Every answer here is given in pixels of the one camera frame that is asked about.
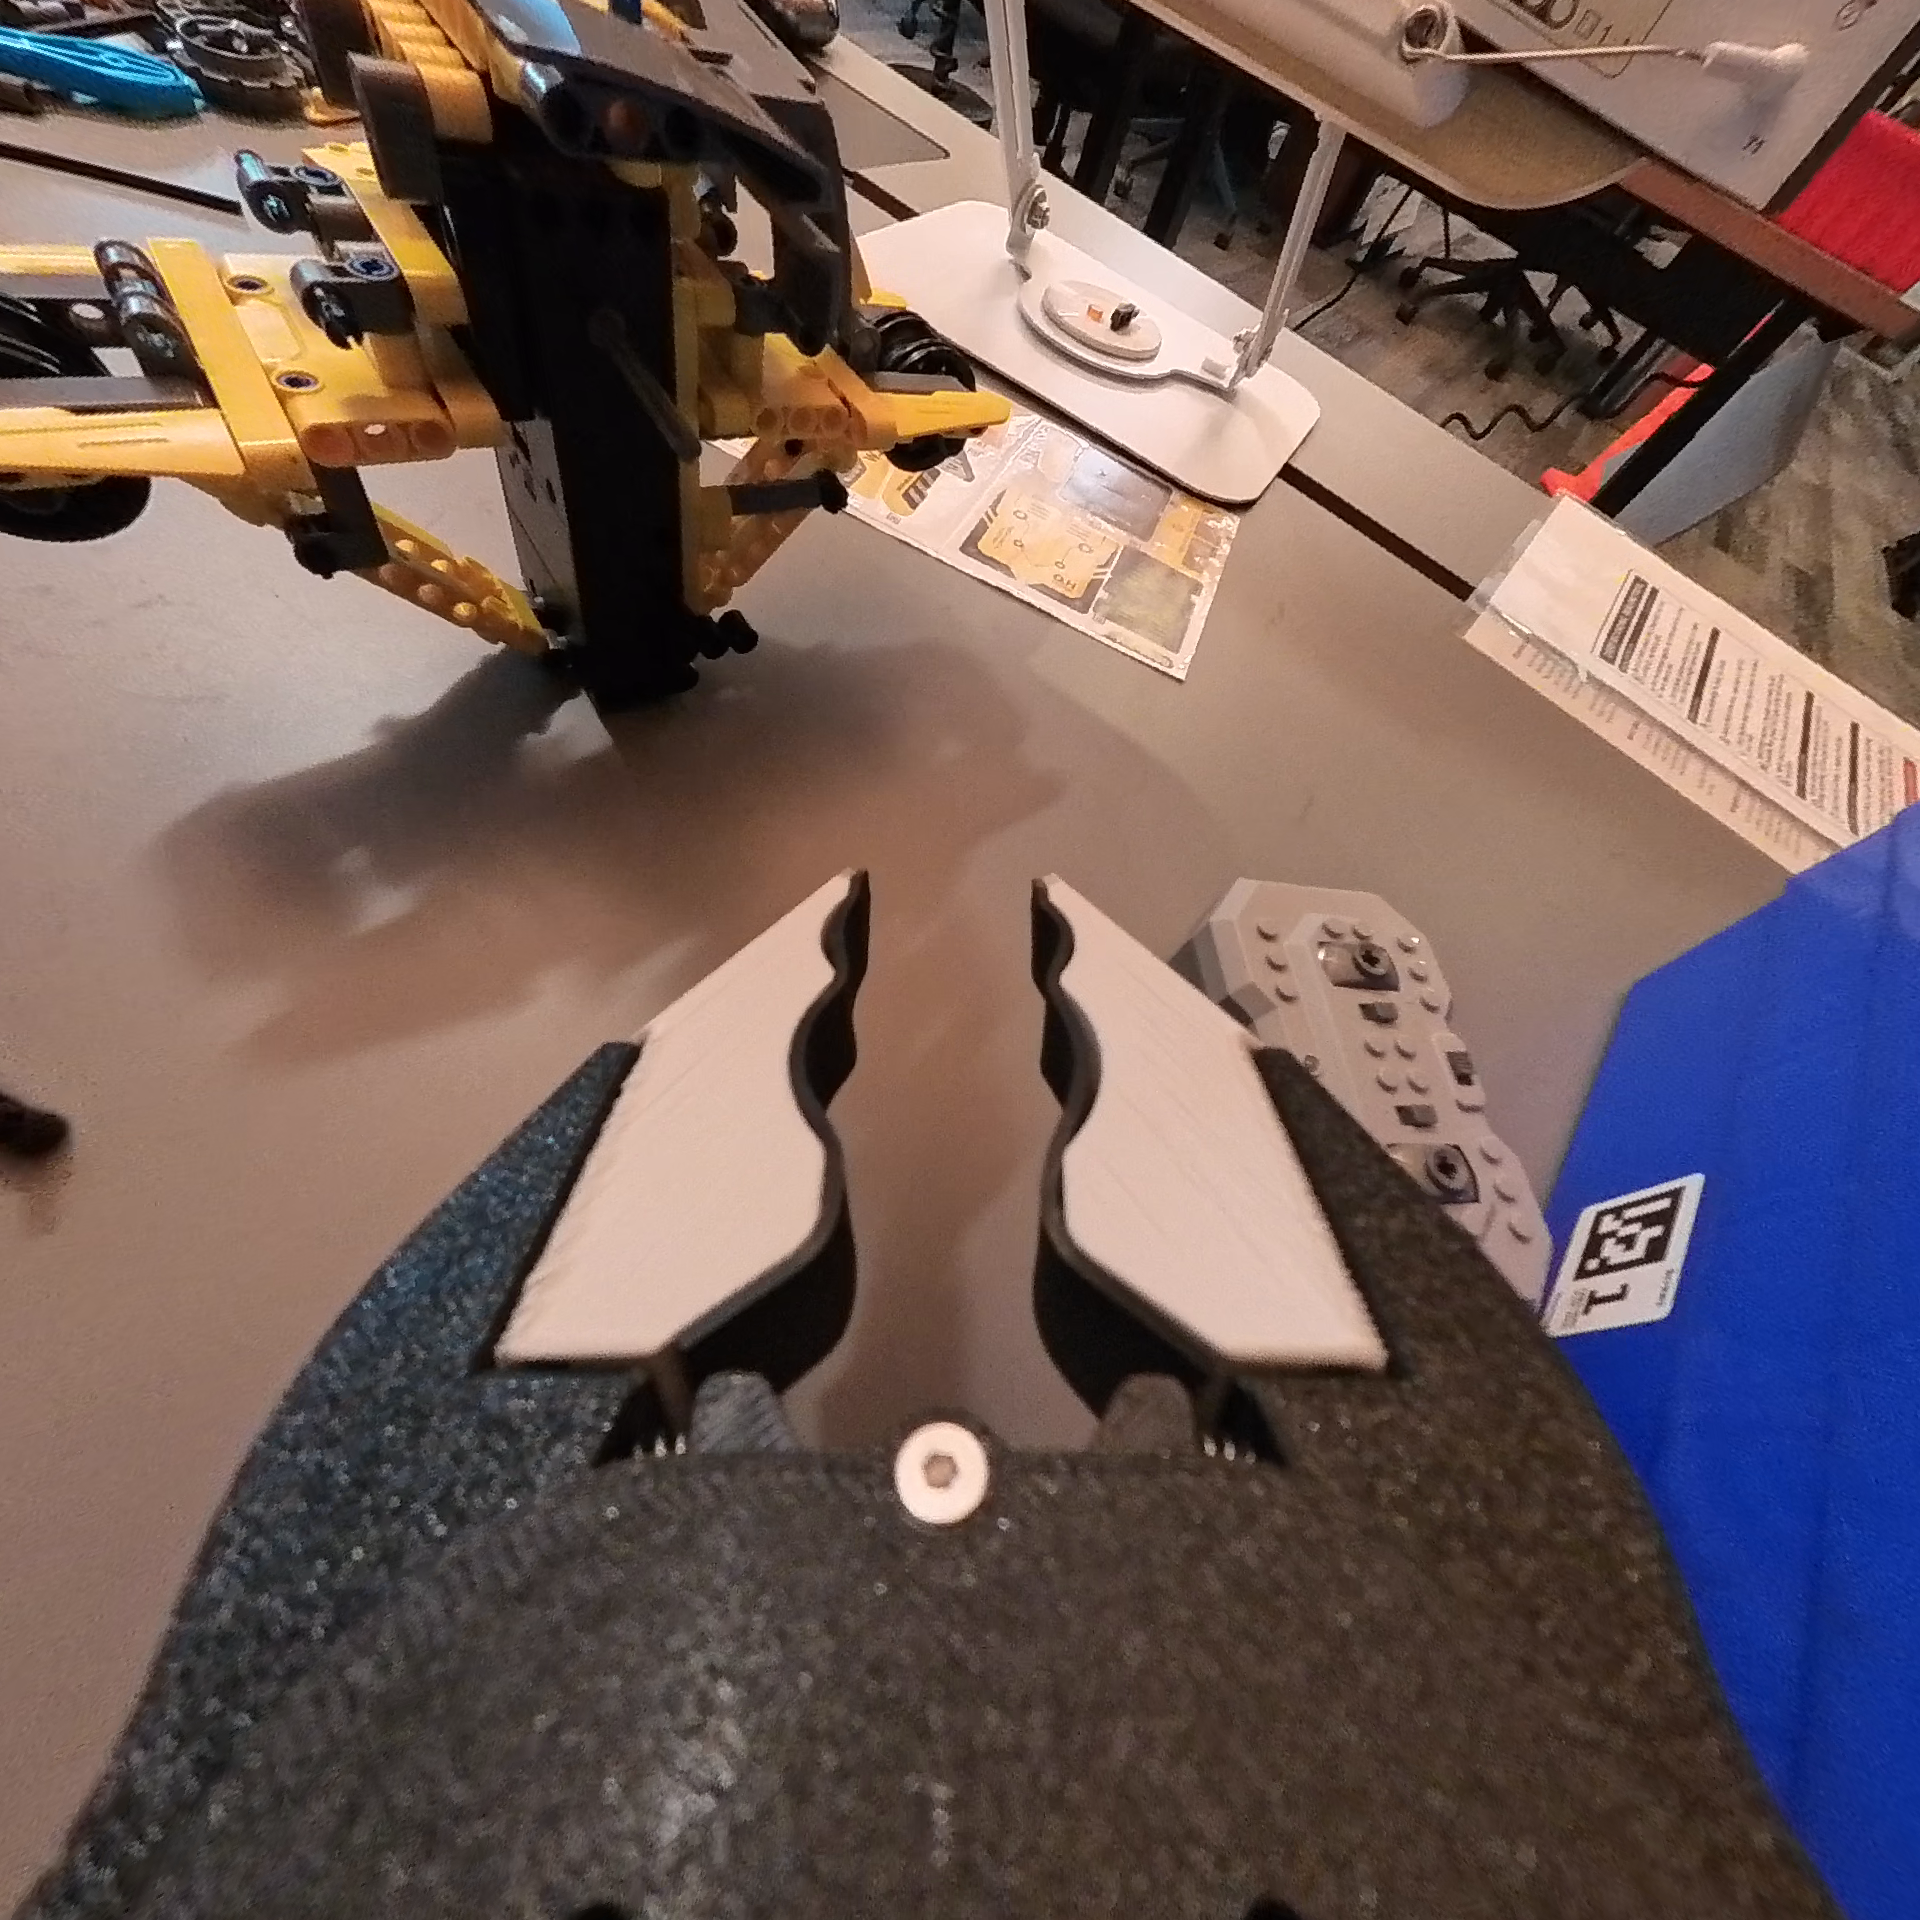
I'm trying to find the white book stand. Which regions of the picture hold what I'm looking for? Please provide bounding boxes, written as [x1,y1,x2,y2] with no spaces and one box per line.
[855,0,1818,504]

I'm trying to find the grey toy brick battery box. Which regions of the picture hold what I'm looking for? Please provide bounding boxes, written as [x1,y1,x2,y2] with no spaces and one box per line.
[1170,878,1554,1308]

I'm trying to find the blue plastic bin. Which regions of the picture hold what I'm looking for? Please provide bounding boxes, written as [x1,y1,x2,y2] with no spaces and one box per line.
[1544,802,1920,1920]

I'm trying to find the red orange chair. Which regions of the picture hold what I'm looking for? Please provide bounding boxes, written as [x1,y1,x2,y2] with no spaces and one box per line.
[1775,111,1920,295]

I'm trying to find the wooden desk with dark leg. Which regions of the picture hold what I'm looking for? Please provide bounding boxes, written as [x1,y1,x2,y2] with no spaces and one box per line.
[1611,151,1920,517]

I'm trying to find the black office chair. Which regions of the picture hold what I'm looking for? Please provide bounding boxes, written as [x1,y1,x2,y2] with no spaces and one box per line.
[1402,180,1592,394]

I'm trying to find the blue toy brick part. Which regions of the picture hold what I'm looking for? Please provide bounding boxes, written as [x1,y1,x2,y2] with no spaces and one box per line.
[0,26,204,121]

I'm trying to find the yellow grey sticker sheet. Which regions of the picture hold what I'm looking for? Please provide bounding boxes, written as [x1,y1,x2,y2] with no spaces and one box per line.
[719,413,1243,679]

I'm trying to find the black toy gear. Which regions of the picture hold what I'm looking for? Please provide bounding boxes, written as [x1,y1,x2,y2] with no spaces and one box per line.
[151,0,323,114]

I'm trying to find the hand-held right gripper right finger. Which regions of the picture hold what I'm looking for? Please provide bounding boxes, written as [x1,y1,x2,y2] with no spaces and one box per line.
[1027,874,1392,1448]

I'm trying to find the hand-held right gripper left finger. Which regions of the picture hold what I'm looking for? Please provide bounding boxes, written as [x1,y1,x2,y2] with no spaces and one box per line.
[491,866,875,1448]

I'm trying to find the laminated printed paper sheet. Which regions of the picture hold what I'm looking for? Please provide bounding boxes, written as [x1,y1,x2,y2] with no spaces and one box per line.
[1461,495,1920,874]

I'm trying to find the yellow black toy brick vehicle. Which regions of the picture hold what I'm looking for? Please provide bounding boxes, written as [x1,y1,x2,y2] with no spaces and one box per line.
[0,0,1014,712]

